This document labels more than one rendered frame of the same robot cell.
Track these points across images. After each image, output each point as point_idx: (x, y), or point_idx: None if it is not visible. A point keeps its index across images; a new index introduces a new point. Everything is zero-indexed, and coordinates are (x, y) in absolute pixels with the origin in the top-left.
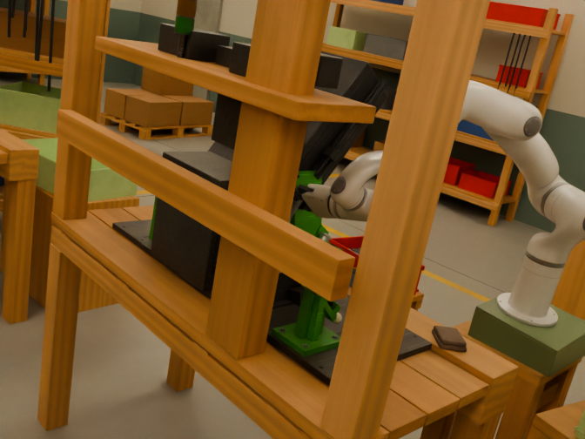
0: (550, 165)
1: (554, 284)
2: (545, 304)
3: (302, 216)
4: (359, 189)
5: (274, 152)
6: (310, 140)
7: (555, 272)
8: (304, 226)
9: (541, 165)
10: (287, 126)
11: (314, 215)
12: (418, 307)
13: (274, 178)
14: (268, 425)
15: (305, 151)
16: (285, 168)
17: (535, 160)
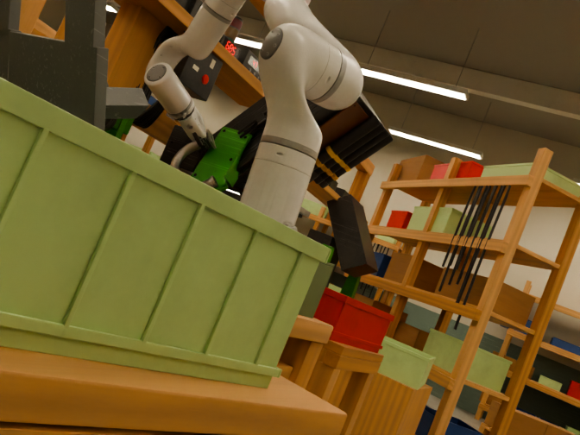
0: (277, 6)
1: (260, 170)
2: (245, 203)
3: (209, 161)
4: (154, 62)
5: (110, 28)
6: (250, 107)
7: (261, 148)
8: (205, 170)
9: (267, 9)
10: (123, 12)
11: (221, 166)
12: (330, 364)
13: (105, 47)
14: None
15: (242, 115)
16: (114, 40)
17: (265, 5)
